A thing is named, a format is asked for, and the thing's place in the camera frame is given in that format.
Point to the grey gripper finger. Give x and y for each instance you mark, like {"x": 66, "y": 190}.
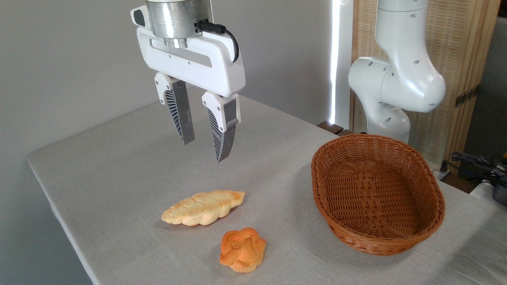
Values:
{"x": 223, "y": 130}
{"x": 179, "y": 111}

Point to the long braided bread loaf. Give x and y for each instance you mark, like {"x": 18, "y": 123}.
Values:
{"x": 204, "y": 208}

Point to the brown oval wicker basket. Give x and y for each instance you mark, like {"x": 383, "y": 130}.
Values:
{"x": 376, "y": 198}

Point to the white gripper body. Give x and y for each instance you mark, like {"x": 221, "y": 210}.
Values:
{"x": 190, "y": 65}

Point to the dark brown wooden board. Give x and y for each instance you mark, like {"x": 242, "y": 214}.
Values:
{"x": 332, "y": 127}

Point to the round orange knotted bread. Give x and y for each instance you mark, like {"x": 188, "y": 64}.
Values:
{"x": 242, "y": 250}

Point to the dark metal screen hinge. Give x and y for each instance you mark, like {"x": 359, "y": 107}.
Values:
{"x": 467, "y": 96}

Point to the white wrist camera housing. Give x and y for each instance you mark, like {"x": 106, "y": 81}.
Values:
{"x": 139, "y": 18}

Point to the bamboo folding screen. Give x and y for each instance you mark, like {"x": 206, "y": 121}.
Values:
{"x": 459, "y": 39}

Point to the grey tablecloth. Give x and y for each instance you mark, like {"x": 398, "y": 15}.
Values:
{"x": 138, "y": 178}

